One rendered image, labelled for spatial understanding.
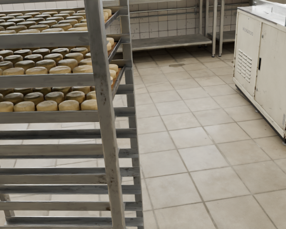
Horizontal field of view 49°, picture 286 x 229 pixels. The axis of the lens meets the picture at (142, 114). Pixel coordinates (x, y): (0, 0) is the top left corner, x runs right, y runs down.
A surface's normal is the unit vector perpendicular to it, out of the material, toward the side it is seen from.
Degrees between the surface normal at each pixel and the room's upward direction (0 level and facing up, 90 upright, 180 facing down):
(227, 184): 0
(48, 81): 90
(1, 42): 90
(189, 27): 90
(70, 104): 0
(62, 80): 90
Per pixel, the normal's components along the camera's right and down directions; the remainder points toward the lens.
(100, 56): -0.07, 0.44
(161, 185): -0.05, -0.90
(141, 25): 0.16, 0.42
